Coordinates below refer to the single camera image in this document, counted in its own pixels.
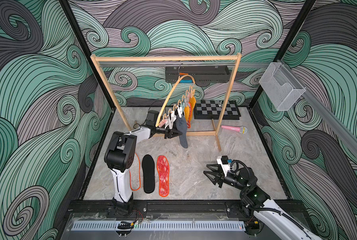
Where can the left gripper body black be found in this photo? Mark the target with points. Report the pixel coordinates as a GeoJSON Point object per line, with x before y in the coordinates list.
{"type": "Point", "coordinates": [160, 130]}

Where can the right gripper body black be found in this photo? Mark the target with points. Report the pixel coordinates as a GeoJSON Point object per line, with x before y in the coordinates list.
{"type": "Point", "coordinates": [232, 179]}

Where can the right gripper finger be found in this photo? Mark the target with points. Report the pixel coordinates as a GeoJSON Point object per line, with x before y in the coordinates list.
{"type": "Point", "coordinates": [214, 168]}
{"type": "Point", "coordinates": [215, 177]}

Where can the grey insole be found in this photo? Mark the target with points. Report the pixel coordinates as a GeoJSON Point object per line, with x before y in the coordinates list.
{"type": "Point", "coordinates": [181, 126]}

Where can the red patterned insole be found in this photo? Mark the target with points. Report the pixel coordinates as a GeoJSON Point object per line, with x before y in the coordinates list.
{"type": "Point", "coordinates": [190, 113]}
{"type": "Point", "coordinates": [135, 174]}
{"type": "Point", "coordinates": [163, 171]}

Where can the black insole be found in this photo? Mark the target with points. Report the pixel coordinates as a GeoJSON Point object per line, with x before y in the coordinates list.
{"type": "Point", "coordinates": [148, 168]}

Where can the red patterned insole front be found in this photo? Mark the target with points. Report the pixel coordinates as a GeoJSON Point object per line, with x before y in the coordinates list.
{"type": "Point", "coordinates": [135, 174]}

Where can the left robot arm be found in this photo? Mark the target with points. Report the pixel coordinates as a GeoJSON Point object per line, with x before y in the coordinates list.
{"type": "Point", "coordinates": [120, 155]}

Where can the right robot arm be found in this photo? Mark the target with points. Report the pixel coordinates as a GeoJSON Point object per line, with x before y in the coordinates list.
{"type": "Point", "coordinates": [255, 202]}

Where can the orange yellow insole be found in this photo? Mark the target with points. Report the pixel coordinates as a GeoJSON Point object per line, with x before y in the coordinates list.
{"type": "Point", "coordinates": [186, 111]}
{"type": "Point", "coordinates": [192, 100]}

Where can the black white chessboard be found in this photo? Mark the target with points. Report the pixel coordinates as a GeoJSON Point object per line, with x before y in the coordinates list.
{"type": "Point", "coordinates": [210, 109]}

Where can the pink toy microphone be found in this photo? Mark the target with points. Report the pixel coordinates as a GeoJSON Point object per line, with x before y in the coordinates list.
{"type": "Point", "coordinates": [241, 129]}

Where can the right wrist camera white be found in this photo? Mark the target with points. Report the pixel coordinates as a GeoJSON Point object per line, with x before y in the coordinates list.
{"type": "Point", "coordinates": [224, 162]}

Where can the black wall tool shelf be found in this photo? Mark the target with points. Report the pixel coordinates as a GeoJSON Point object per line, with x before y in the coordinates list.
{"type": "Point", "coordinates": [202, 74]}

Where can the white slotted cable duct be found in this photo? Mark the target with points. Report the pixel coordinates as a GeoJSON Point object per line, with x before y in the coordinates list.
{"type": "Point", "coordinates": [192, 225]}

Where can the clear plastic wall bin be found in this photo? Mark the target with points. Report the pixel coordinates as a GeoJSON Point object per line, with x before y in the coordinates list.
{"type": "Point", "coordinates": [281, 86]}

